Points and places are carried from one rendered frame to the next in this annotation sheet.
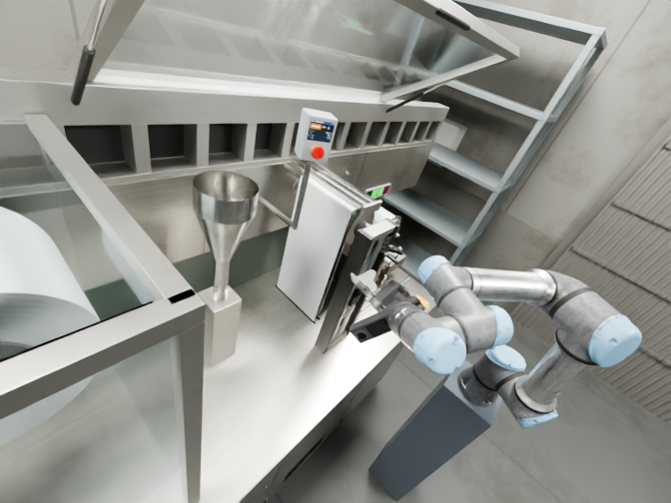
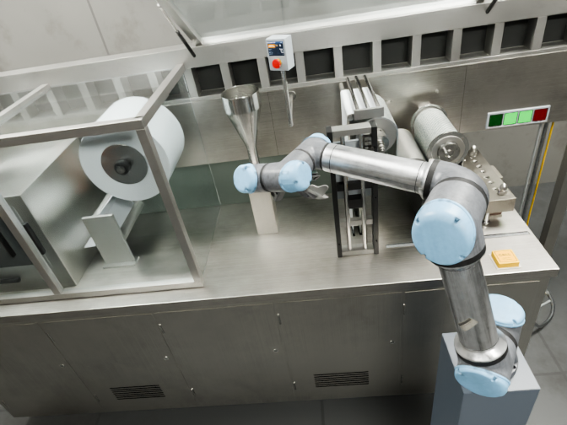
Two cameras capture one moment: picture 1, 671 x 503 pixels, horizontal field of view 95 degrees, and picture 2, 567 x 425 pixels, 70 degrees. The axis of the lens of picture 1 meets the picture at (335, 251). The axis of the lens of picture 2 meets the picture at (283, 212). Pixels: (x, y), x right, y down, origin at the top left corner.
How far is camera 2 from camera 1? 110 cm
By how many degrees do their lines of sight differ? 53
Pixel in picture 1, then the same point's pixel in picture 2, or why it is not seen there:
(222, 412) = (244, 258)
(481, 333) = (270, 172)
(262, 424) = (258, 274)
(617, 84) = not seen: outside the picture
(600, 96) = not seen: outside the picture
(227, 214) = (229, 107)
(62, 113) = (189, 61)
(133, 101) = (218, 51)
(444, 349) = (238, 172)
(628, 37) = not seen: outside the picture
